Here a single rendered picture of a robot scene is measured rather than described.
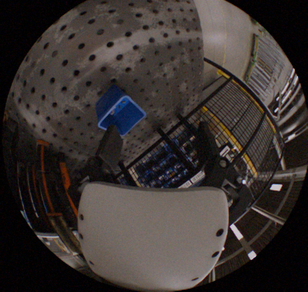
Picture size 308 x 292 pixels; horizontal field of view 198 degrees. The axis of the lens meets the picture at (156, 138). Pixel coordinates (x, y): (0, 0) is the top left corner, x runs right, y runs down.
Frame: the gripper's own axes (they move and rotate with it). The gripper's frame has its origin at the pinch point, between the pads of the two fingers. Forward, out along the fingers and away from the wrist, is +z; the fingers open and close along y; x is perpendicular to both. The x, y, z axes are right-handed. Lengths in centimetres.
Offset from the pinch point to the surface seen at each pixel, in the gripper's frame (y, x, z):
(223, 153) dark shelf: 19.8, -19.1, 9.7
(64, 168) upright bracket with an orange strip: -33.8, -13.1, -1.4
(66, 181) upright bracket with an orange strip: -30.8, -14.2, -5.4
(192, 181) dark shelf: 9.2, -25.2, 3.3
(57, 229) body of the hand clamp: -21.6, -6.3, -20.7
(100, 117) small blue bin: -13.3, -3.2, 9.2
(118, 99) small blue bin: -8.8, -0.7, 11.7
